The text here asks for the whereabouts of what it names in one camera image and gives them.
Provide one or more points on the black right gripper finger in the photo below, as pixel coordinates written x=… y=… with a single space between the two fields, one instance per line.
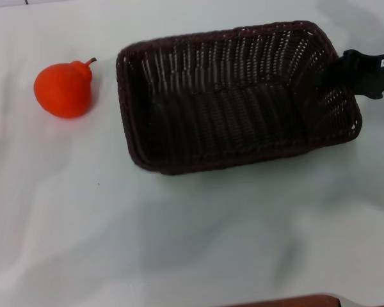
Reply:
x=329 y=76
x=361 y=75

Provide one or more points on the black woven rectangular basket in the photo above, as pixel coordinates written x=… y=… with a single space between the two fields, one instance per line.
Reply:
x=224 y=118

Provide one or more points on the orange toy pear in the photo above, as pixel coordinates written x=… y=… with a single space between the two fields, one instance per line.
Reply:
x=62 y=92

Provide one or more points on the brown curved panel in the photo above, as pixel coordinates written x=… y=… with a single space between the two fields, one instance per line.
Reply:
x=291 y=301

